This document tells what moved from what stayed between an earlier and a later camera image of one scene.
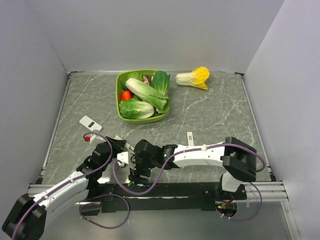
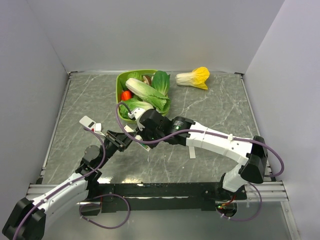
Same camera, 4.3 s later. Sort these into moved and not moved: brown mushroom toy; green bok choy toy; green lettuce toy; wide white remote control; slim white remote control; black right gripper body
Moved: slim white remote control; black right gripper body
Not moved: green bok choy toy; wide white remote control; green lettuce toy; brown mushroom toy
